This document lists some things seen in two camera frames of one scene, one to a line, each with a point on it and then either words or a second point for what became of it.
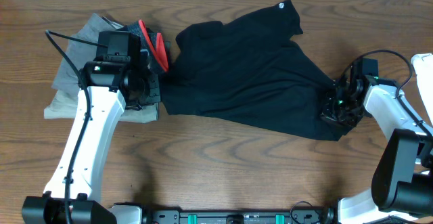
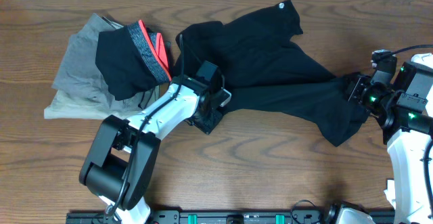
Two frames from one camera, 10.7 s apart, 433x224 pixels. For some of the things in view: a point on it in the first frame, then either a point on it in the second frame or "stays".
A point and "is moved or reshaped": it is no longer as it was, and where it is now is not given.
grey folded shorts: x=61 y=103 stays
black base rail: x=238 y=216 stays
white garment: x=423 y=64 stays
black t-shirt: x=252 y=72 is moved or reshaped
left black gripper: x=155 y=93 -> x=210 y=125
